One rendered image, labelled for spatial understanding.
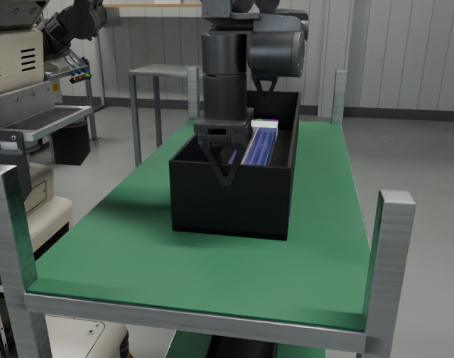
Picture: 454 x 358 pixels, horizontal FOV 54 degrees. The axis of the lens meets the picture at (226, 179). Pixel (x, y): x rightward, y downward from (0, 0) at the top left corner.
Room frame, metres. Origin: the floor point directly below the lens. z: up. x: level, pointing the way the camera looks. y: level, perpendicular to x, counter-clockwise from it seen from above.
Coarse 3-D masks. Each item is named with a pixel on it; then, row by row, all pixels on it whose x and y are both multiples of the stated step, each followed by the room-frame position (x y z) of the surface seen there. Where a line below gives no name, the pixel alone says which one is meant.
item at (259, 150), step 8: (256, 120) 1.09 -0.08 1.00; (264, 120) 1.09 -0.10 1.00; (272, 120) 1.09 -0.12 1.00; (256, 128) 1.02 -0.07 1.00; (264, 128) 1.02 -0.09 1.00; (272, 128) 1.02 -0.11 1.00; (256, 136) 0.94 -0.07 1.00; (264, 136) 0.94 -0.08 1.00; (272, 136) 0.94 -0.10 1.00; (248, 144) 0.88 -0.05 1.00; (256, 144) 0.88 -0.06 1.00; (264, 144) 0.89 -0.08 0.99; (272, 144) 0.91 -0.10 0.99; (248, 152) 0.83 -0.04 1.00; (256, 152) 0.83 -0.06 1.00; (264, 152) 0.83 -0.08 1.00; (272, 152) 0.92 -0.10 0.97; (232, 160) 0.78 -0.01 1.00; (248, 160) 0.78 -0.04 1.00; (256, 160) 0.78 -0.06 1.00; (264, 160) 0.78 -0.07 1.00
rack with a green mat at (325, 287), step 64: (192, 128) 1.19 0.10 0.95; (320, 128) 1.19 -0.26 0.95; (0, 192) 0.44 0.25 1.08; (128, 192) 0.74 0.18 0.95; (320, 192) 0.74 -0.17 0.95; (384, 192) 0.39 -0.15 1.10; (0, 256) 0.44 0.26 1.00; (64, 256) 0.52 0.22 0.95; (128, 256) 0.52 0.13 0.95; (192, 256) 0.52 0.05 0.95; (256, 256) 0.52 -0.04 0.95; (320, 256) 0.52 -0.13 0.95; (384, 256) 0.37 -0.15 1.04; (128, 320) 0.42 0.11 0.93; (192, 320) 0.40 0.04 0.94; (256, 320) 0.39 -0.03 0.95; (320, 320) 0.39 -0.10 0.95; (384, 320) 0.37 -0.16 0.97
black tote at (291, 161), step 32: (256, 96) 1.14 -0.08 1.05; (288, 96) 1.12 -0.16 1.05; (288, 128) 1.12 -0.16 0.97; (192, 160) 0.69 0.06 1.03; (224, 160) 0.88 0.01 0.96; (288, 160) 0.59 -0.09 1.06; (192, 192) 0.58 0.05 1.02; (224, 192) 0.58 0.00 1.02; (256, 192) 0.57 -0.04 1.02; (288, 192) 0.56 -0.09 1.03; (192, 224) 0.58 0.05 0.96; (224, 224) 0.58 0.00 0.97; (256, 224) 0.57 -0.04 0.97
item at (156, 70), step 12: (132, 72) 3.40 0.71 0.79; (144, 72) 3.37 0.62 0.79; (156, 72) 3.35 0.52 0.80; (168, 72) 3.32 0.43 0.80; (180, 72) 3.32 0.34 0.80; (132, 84) 3.41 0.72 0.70; (156, 84) 3.80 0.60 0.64; (132, 96) 3.41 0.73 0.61; (156, 96) 3.80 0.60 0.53; (132, 108) 3.41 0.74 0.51; (156, 108) 3.80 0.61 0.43; (132, 120) 3.41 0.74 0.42; (156, 120) 3.80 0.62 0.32; (156, 132) 3.81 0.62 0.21
